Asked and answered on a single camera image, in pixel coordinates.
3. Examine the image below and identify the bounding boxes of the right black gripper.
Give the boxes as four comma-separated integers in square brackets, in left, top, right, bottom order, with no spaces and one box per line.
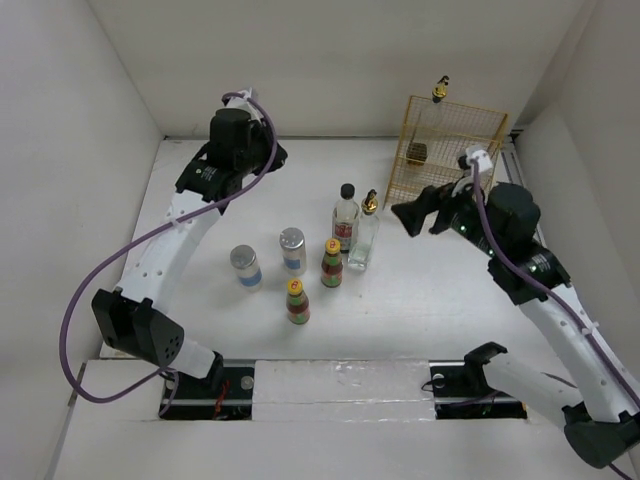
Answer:
[390,172,502,257]

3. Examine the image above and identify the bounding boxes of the clear square oil bottle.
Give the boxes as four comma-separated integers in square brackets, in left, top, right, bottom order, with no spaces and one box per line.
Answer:
[348,189,380,271]

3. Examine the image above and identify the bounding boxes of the dark liquid square bottle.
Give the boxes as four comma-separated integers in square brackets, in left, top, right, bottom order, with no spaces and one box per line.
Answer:
[406,75,450,166]

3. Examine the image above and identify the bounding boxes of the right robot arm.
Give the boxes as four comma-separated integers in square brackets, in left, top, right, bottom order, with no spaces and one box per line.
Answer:
[391,181,639,469]

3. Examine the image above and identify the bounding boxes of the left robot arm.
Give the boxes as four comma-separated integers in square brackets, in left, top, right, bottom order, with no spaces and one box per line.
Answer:
[91,106,286,397]

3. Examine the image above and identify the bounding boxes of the red label clear bottle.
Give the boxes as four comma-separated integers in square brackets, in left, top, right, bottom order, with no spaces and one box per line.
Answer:
[332,183,360,254]

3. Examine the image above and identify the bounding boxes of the yellow cap sauce bottle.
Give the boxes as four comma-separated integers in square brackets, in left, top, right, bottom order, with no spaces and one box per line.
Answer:
[321,238,343,288]
[286,278,310,325]

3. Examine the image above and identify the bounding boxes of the blue label shaker jar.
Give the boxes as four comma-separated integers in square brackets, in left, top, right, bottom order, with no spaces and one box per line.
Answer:
[279,227,307,276]

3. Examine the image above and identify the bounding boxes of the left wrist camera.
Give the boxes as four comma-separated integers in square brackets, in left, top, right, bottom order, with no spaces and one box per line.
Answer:
[222,87,258,115]

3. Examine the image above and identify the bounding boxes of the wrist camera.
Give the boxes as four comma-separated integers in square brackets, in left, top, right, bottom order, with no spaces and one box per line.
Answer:
[222,87,258,115]
[458,145,494,174]

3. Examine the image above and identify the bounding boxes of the yellow wire rack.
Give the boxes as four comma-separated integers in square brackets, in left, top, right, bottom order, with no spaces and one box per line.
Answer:
[384,95,509,207]

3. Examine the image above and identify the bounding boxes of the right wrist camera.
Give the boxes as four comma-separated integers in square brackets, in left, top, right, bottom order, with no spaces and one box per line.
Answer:
[458,145,494,174]

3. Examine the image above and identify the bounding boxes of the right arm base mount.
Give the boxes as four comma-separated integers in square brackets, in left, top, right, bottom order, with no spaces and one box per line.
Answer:
[421,342,528,420]

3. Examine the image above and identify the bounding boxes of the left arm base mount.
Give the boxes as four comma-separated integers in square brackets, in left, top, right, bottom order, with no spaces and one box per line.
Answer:
[159,359,256,421]

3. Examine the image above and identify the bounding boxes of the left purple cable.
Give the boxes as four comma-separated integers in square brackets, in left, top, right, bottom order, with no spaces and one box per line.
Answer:
[59,91,279,404]

